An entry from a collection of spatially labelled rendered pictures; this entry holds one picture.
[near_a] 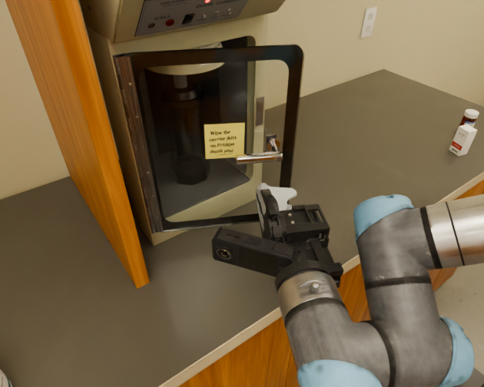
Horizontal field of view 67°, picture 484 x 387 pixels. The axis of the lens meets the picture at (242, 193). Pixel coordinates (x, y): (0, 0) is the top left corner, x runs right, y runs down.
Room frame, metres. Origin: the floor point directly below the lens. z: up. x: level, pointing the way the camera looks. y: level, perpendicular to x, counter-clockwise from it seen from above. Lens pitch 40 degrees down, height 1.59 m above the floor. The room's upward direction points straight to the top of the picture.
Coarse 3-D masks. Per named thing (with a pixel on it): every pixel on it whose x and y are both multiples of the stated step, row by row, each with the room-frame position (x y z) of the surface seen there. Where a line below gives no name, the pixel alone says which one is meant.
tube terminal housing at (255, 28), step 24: (96, 0) 0.60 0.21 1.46; (96, 24) 0.62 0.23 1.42; (216, 24) 0.71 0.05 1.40; (240, 24) 0.74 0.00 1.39; (264, 24) 0.77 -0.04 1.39; (96, 48) 0.65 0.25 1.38; (120, 48) 0.60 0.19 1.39; (144, 48) 0.62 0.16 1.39; (168, 48) 0.65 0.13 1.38; (120, 96) 0.59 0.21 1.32; (120, 120) 0.62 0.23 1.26; (120, 144) 0.65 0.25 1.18; (144, 216) 0.60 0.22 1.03
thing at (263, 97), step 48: (240, 48) 0.61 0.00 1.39; (288, 48) 0.63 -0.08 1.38; (144, 96) 0.59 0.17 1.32; (192, 96) 0.60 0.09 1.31; (240, 96) 0.61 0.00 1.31; (288, 96) 0.63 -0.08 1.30; (192, 144) 0.60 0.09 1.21; (288, 144) 0.63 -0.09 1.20; (192, 192) 0.60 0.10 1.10; (240, 192) 0.61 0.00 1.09
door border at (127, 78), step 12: (120, 60) 0.58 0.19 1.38; (132, 72) 0.59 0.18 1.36; (120, 84) 0.58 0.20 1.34; (132, 84) 0.59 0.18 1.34; (132, 96) 0.59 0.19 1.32; (132, 108) 0.58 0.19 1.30; (132, 120) 0.58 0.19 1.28; (132, 132) 0.58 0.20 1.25; (144, 144) 0.59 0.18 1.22; (144, 156) 0.59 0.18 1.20; (144, 168) 0.58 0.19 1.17; (144, 180) 0.58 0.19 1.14; (156, 204) 0.59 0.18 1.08; (156, 216) 0.59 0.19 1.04; (156, 228) 0.58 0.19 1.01
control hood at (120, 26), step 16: (112, 0) 0.54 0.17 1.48; (128, 0) 0.52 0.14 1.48; (256, 0) 0.68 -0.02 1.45; (272, 0) 0.71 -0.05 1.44; (112, 16) 0.55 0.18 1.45; (128, 16) 0.54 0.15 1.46; (240, 16) 0.70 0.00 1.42; (112, 32) 0.56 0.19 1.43; (128, 32) 0.57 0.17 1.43; (160, 32) 0.61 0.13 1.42
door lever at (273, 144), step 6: (270, 144) 0.62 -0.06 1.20; (276, 144) 0.62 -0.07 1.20; (276, 150) 0.59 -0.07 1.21; (240, 156) 0.57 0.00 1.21; (246, 156) 0.57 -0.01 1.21; (252, 156) 0.57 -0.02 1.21; (258, 156) 0.57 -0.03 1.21; (264, 156) 0.57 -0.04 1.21; (270, 156) 0.57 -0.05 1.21; (276, 156) 0.58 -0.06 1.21; (282, 156) 0.58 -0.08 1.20; (240, 162) 0.56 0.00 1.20; (246, 162) 0.57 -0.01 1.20; (252, 162) 0.57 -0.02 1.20; (258, 162) 0.57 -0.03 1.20; (264, 162) 0.57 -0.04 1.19
